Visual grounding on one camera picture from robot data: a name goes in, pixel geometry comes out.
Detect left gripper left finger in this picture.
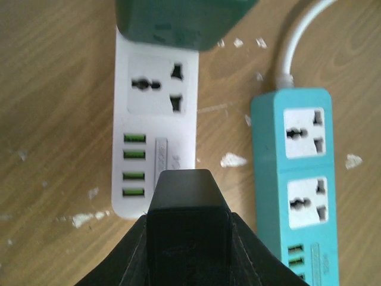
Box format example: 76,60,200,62
73,213,149,286

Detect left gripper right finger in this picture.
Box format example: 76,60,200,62
229,212,310,286

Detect dark green cube socket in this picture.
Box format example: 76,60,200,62
115,0,257,51

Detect white power strip green ports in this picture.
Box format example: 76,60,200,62
111,33,199,219

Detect black charger with cable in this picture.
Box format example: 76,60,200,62
146,169,232,285

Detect teal power strip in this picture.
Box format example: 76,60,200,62
251,88,339,285

